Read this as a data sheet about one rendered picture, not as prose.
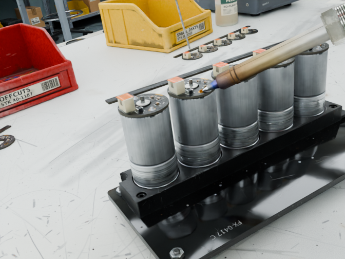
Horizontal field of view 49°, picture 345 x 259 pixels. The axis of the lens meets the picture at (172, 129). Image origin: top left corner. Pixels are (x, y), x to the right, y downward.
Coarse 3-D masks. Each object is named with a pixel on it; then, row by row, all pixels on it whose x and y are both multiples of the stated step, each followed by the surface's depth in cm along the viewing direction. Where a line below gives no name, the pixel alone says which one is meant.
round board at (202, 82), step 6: (192, 78) 20; (198, 78) 20; (204, 78) 20; (198, 84) 20; (204, 84) 19; (168, 90) 19; (186, 90) 19; (192, 90) 19; (198, 90) 19; (210, 90) 19; (174, 96) 19; (180, 96) 18; (186, 96) 18; (192, 96) 18; (198, 96) 18
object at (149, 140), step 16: (160, 112) 18; (128, 128) 18; (144, 128) 18; (160, 128) 18; (128, 144) 18; (144, 144) 18; (160, 144) 18; (144, 160) 18; (160, 160) 18; (176, 160) 20; (144, 176) 19; (160, 176) 19; (176, 176) 20
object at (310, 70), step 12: (300, 60) 22; (312, 60) 22; (324, 60) 22; (300, 72) 23; (312, 72) 22; (324, 72) 23; (300, 84) 23; (312, 84) 23; (324, 84) 23; (300, 96) 23; (312, 96) 23; (324, 96) 24; (300, 108) 24; (312, 108) 23
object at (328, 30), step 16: (320, 16) 16; (336, 16) 15; (304, 32) 16; (320, 32) 16; (336, 32) 15; (272, 48) 17; (288, 48) 16; (304, 48) 16; (240, 64) 17; (256, 64) 17; (272, 64) 17; (224, 80) 18; (240, 80) 18
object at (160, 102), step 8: (144, 96) 19; (152, 96) 19; (160, 96) 19; (152, 104) 18; (160, 104) 18; (168, 104) 18; (120, 112) 18; (136, 112) 18; (144, 112) 17; (152, 112) 17
